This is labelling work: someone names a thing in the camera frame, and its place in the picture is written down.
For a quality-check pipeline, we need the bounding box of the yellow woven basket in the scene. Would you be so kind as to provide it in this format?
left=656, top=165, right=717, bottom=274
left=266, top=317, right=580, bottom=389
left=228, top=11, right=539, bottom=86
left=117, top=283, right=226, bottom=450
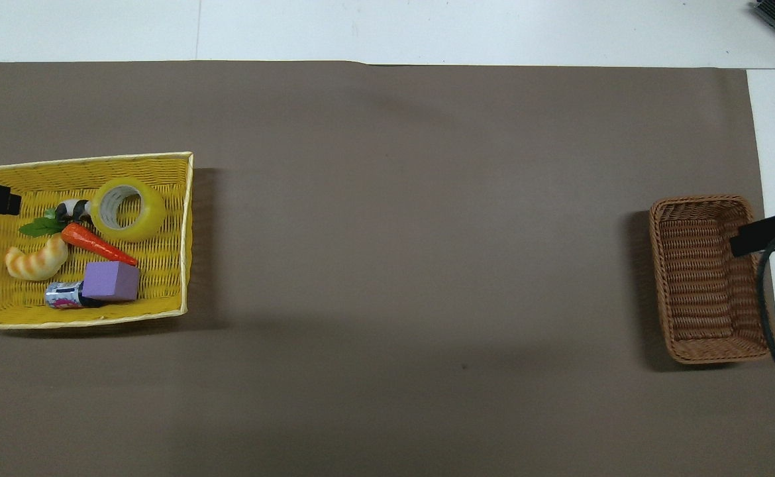
left=0, top=152, right=195, bottom=330

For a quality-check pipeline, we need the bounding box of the yellow tape roll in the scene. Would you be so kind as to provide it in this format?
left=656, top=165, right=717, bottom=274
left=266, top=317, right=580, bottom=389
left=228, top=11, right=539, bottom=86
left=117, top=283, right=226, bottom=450
left=89, top=176, right=167, bottom=243

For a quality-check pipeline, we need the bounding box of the brown wicker basket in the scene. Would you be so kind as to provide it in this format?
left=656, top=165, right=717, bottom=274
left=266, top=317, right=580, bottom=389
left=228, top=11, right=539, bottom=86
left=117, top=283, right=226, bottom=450
left=648, top=194, right=772, bottom=365

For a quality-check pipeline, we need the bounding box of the purple foam block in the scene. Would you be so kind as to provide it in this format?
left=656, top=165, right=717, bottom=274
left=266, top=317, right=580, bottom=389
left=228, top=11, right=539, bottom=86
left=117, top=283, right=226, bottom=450
left=81, top=260, right=141, bottom=303

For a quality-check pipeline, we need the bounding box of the orange toy carrot with leaves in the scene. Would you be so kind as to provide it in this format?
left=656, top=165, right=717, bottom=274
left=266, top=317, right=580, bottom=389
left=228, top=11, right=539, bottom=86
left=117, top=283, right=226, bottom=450
left=19, top=207, right=139, bottom=268

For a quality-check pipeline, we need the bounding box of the black white striped toy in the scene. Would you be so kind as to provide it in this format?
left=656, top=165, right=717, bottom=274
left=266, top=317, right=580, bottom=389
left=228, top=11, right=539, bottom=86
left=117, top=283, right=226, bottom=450
left=54, top=198, right=93, bottom=223

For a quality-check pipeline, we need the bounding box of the small silver printed can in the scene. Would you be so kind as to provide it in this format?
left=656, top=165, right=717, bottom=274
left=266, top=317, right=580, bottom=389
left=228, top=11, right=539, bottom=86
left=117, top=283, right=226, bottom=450
left=44, top=280, right=105, bottom=311

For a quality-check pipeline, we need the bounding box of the toy croissant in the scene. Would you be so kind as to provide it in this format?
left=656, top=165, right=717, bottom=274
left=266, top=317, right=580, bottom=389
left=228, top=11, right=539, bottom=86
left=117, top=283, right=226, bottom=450
left=5, top=235, right=70, bottom=282

